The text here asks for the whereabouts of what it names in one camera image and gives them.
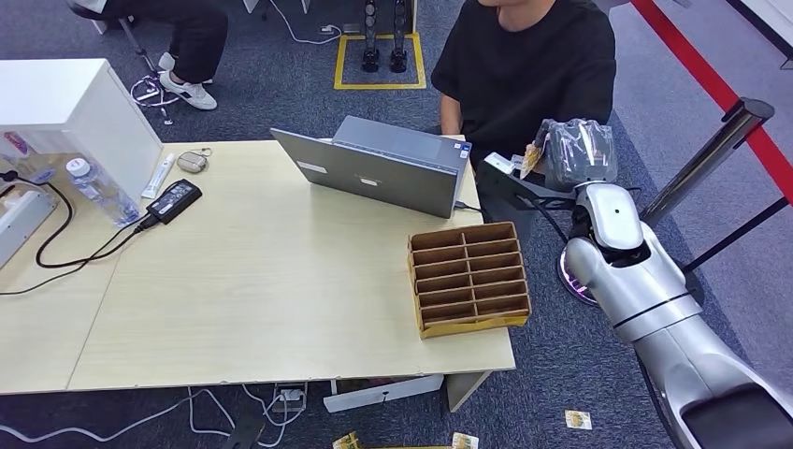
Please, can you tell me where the grey earbuds case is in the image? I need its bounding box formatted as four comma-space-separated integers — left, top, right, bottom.
176, 150, 210, 175

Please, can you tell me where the person on stool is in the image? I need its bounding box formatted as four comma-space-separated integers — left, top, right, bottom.
66, 0, 230, 112

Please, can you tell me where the black wrist camera, pale box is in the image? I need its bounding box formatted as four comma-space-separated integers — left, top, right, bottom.
475, 152, 581, 244

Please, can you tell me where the grey floor power socket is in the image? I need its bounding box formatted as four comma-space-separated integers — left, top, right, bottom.
271, 382, 309, 415

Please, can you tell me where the person at desk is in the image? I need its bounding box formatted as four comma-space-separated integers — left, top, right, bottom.
430, 0, 618, 246

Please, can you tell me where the black adapter cable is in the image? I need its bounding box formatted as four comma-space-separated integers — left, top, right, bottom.
0, 170, 161, 297

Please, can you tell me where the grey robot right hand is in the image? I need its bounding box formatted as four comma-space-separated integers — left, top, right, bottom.
533, 118, 619, 193

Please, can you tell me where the metal stool base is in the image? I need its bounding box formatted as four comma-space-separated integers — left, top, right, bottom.
117, 17, 183, 126

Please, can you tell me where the white cabinet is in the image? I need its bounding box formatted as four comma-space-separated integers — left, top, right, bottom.
0, 58, 165, 206

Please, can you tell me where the red barrier belt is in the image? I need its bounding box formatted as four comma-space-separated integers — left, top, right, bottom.
628, 0, 793, 206

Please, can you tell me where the black robot leg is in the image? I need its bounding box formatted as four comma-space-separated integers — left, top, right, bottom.
361, 0, 381, 74
389, 0, 409, 74

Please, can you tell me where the chrome stanchion post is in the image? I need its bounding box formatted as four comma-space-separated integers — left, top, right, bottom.
557, 96, 776, 307

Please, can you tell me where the clear plastic water bottle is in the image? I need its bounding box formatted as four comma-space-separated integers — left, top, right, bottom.
65, 157, 142, 228

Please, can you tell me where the white floor cable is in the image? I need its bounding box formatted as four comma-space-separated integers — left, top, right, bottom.
0, 384, 298, 449

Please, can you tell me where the cardboard divided card box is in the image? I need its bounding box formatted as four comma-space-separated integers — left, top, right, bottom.
407, 221, 533, 340

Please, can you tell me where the wooden table leg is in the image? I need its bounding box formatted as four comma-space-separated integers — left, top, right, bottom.
445, 369, 492, 414

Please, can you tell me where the clear plastic bag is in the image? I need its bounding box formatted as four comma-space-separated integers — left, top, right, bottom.
0, 131, 56, 185

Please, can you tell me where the black power adapter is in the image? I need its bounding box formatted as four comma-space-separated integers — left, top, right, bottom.
145, 179, 204, 225

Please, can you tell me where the white board under table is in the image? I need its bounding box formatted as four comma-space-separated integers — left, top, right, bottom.
322, 373, 445, 415

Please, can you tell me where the white power strip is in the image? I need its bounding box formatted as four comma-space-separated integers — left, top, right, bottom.
0, 189, 57, 268

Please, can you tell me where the grey open laptop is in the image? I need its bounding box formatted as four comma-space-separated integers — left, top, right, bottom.
269, 115, 473, 220

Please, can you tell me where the yellow floor tape square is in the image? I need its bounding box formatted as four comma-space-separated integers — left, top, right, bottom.
333, 32, 428, 92

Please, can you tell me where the white cable with plug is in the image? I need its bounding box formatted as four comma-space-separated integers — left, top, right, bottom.
266, 0, 344, 47

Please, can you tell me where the white tube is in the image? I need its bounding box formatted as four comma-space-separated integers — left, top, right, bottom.
140, 152, 177, 201

